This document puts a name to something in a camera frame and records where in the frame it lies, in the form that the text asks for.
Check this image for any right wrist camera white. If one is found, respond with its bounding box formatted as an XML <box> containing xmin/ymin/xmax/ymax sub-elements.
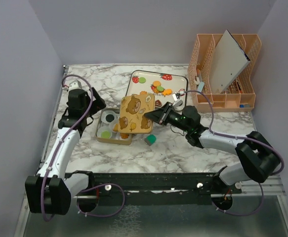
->
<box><xmin>172</xmin><ymin>91</ymin><xmax>184</xmax><ymax>111</ymax></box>

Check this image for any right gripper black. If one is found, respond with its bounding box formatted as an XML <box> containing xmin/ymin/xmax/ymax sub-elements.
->
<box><xmin>145</xmin><ymin>101</ymin><xmax>191</xmax><ymax>133</ymax></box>

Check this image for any green grey eraser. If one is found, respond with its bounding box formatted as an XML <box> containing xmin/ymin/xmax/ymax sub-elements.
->
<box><xmin>144</xmin><ymin>134</ymin><xmax>157</xmax><ymax>146</ymax></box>

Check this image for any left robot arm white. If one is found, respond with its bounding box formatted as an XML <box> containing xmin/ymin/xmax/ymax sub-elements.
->
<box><xmin>25</xmin><ymin>88</ymin><xmax>106</xmax><ymax>215</ymax></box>

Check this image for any orange fish cookie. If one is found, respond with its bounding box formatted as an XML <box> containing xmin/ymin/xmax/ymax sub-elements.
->
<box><xmin>162</xmin><ymin>89</ymin><xmax>172</xmax><ymax>96</ymax></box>

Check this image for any brown heart cookie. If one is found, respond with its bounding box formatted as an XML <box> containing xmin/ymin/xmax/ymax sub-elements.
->
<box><xmin>155</xmin><ymin>100</ymin><xmax>162</xmax><ymax>107</ymax></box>

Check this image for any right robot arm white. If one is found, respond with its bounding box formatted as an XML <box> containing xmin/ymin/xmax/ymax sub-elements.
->
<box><xmin>144</xmin><ymin>102</ymin><xmax>281</xmax><ymax>193</ymax></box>

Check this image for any peach desk organizer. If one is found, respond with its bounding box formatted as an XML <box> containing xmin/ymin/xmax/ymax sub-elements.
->
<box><xmin>188</xmin><ymin>31</ymin><xmax>262</xmax><ymax>113</ymax></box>

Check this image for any orange swirl cookie centre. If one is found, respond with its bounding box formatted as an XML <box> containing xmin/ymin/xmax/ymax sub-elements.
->
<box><xmin>152</xmin><ymin>87</ymin><xmax>159</xmax><ymax>93</ymax></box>

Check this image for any gold cookie tin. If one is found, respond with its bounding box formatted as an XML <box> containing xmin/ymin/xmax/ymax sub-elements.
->
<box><xmin>95</xmin><ymin>108</ymin><xmax>132</xmax><ymax>145</ymax></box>

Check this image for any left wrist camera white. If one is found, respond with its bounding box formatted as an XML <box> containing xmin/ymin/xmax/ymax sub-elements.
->
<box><xmin>68</xmin><ymin>80</ymin><xmax>82</xmax><ymax>91</ymax></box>

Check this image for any grey white board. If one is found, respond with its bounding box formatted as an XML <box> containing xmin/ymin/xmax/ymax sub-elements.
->
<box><xmin>209</xmin><ymin>30</ymin><xmax>250</xmax><ymax>94</ymax></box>

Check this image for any green macaron cookie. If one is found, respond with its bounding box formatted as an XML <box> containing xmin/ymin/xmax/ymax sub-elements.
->
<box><xmin>139</xmin><ymin>77</ymin><xmax>146</xmax><ymax>83</ymax></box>
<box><xmin>156</xmin><ymin>86</ymin><xmax>165</xmax><ymax>92</ymax></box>
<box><xmin>101</xmin><ymin>131</ymin><xmax>112</xmax><ymax>139</ymax></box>

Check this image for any silver tin lid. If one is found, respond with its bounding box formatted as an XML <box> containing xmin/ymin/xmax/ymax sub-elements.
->
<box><xmin>118</xmin><ymin>93</ymin><xmax>155</xmax><ymax>134</ymax></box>

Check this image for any round tan biscuit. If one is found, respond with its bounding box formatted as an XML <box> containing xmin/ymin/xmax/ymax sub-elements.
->
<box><xmin>153</xmin><ymin>81</ymin><xmax>161</xmax><ymax>87</ymax></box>

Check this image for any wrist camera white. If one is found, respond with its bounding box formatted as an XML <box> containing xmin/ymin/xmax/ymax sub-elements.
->
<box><xmin>68</xmin><ymin>80</ymin><xmax>82</xmax><ymax>91</ymax></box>
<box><xmin>172</xmin><ymin>91</ymin><xmax>184</xmax><ymax>111</ymax></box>

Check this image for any orange flower cookie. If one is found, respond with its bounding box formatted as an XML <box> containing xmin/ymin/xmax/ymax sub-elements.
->
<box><xmin>120</xmin><ymin>133</ymin><xmax>129</xmax><ymax>140</ymax></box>

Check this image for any white paper cup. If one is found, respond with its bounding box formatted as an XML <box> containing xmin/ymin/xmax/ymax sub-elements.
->
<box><xmin>97</xmin><ymin>128</ymin><xmax>113</xmax><ymax>139</ymax></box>
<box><xmin>101</xmin><ymin>111</ymin><xmax>117</xmax><ymax>124</ymax></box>

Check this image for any strawberry pattern tray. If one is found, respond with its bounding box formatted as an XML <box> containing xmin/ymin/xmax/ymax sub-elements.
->
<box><xmin>126</xmin><ymin>70</ymin><xmax>188</xmax><ymax>107</ymax></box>

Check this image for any light blue eraser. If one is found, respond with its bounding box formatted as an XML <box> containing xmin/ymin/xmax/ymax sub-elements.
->
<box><xmin>197</xmin><ymin>81</ymin><xmax>205</xmax><ymax>92</ymax></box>

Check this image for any black sandwich cookie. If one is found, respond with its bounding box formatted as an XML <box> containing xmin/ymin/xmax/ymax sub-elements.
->
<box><xmin>105</xmin><ymin>114</ymin><xmax>115</xmax><ymax>123</ymax></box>

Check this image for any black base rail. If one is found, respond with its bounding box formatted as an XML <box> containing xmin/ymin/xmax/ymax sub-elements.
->
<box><xmin>34</xmin><ymin>169</ymin><xmax>270</xmax><ymax>205</ymax></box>

